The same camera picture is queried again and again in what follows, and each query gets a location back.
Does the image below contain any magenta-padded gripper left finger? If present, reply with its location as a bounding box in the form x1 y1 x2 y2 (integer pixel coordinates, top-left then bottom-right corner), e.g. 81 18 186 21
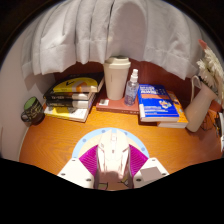
57 143 101 189

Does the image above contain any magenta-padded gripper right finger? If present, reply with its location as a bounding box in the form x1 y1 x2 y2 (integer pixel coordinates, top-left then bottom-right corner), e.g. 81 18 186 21
128 143 170 189

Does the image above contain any pink computer mouse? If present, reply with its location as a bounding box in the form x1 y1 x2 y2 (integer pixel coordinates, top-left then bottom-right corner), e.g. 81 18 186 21
94 129 132 191

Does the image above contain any round cartoon print mouse pad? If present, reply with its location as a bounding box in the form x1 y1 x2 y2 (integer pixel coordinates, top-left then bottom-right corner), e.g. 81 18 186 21
71 126 150 159

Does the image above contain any yellow and white book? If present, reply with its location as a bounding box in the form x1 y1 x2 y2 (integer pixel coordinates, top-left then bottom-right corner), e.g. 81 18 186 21
43 103 92 123

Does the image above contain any orange book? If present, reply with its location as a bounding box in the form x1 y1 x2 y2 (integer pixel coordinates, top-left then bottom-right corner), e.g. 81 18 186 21
156 90 190 129

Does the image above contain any blue book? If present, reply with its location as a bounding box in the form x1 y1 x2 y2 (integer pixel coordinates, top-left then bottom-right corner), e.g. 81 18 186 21
137 83 181 123

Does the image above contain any dark mug with green inside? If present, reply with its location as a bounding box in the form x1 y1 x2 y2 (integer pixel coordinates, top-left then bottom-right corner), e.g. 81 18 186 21
20 96 46 127

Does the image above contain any red-brown book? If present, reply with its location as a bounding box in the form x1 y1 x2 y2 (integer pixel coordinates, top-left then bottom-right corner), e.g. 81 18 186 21
95 87 141 116

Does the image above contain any white pitcher vase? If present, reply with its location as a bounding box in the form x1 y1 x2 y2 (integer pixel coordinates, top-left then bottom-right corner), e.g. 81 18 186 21
183 75 218 133

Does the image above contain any clear spray bottle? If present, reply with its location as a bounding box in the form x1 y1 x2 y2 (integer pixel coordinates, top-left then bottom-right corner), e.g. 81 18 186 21
123 68 141 107

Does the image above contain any yellow and black cover book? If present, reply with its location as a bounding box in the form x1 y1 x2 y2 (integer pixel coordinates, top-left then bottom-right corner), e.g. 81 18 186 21
52 72 105 94

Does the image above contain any cream travel cup with lid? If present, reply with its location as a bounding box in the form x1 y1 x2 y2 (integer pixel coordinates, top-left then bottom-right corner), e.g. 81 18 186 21
102 55 132 101

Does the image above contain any white curtain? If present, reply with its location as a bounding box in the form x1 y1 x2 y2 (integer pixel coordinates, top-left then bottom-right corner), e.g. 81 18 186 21
21 0 214 81

